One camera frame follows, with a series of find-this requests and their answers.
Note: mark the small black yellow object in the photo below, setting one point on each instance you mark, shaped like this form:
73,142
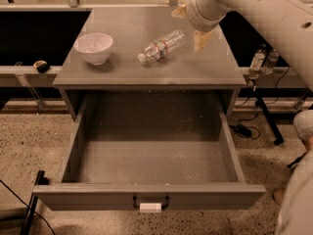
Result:
41,66

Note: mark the black handheld tool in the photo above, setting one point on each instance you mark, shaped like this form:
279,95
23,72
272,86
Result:
295,162

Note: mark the black stand at left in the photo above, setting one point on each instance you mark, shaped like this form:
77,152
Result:
31,207

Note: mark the clear plastic water bottle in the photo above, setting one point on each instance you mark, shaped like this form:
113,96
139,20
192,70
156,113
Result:
163,46

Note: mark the black power adapter with cable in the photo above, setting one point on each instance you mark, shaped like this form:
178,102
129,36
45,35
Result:
243,128

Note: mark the grey cabinet with top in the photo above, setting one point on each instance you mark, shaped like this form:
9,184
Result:
132,28

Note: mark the black tripod stand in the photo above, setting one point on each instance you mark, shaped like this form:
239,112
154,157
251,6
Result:
251,81

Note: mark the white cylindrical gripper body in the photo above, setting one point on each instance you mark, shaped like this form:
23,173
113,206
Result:
194,16

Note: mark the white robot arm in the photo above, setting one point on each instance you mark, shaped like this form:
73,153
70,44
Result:
287,27

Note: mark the open grey top drawer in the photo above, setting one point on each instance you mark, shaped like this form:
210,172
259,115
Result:
150,145

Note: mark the white ceramic bowl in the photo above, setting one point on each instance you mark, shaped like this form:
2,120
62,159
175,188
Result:
94,48

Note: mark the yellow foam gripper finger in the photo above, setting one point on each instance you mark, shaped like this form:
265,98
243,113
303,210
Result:
180,12
201,39

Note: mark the black drawer handle white grip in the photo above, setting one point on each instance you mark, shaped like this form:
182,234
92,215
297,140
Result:
149,207

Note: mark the person's tan shoe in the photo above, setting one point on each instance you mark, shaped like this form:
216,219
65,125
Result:
278,196

